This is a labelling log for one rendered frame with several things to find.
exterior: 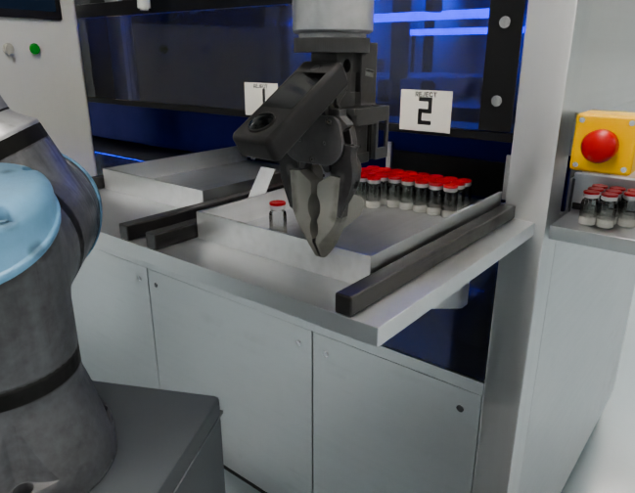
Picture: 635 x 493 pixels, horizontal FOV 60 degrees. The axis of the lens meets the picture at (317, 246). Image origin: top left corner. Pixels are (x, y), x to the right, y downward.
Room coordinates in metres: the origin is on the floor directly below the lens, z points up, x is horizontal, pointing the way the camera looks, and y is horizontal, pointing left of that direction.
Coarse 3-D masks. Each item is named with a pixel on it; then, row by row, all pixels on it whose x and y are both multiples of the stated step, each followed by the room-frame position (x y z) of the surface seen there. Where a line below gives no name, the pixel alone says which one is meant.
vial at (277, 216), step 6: (276, 210) 0.66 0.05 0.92; (282, 210) 0.66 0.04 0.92; (270, 216) 0.66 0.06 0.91; (276, 216) 0.65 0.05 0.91; (282, 216) 0.66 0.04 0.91; (270, 222) 0.66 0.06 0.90; (276, 222) 0.65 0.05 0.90; (282, 222) 0.66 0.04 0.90; (270, 228) 0.66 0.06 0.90; (276, 228) 0.65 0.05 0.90; (282, 228) 0.66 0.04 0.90
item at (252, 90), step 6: (246, 84) 1.08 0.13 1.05; (252, 84) 1.07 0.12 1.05; (258, 84) 1.06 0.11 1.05; (264, 84) 1.05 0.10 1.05; (270, 84) 1.05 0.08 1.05; (276, 84) 1.04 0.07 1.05; (246, 90) 1.09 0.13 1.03; (252, 90) 1.07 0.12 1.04; (258, 90) 1.06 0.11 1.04; (270, 90) 1.05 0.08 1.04; (246, 96) 1.09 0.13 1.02; (252, 96) 1.07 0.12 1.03; (258, 96) 1.06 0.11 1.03; (246, 102) 1.09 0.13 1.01; (252, 102) 1.07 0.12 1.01; (258, 102) 1.06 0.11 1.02; (246, 108) 1.09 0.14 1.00; (252, 108) 1.07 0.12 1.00
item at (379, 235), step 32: (224, 224) 0.64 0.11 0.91; (256, 224) 0.72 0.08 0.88; (288, 224) 0.72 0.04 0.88; (352, 224) 0.72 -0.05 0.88; (384, 224) 0.72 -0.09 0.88; (416, 224) 0.72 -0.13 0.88; (448, 224) 0.64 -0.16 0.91; (288, 256) 0.57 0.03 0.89; (352, 256) 0.52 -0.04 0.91; (384, 256) 0.53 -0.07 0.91
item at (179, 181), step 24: (120, 168) 0.96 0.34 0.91; (144, 168) 1.00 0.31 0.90; (168, 168) 1.04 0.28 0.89; (192, 168) 1.09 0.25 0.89; (216, 168) 1.10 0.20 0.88; (240, 168) 1.10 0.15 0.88; (120, 192) 0.91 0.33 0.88; (144, 192) 0.87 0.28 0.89; (168, 192) 0.83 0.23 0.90; (192, 192) 0.79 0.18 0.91; (216, 192) 0.80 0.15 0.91; (240, 192) 0.84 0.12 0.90
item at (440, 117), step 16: (416, 96) 0.86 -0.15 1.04; (432, 96) 0.84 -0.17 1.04; (448, 96) 0.83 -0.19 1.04; (400, 112) 0.87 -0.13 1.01; (416, 112) 0.86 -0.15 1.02; (432, 112) 0.84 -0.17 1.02; (448, 112) 0.82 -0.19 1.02; (400, 128) 0.87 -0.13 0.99; (416, 128) 0.86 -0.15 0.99; (432, 128) 0.84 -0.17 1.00; (448, 128) 0.82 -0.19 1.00
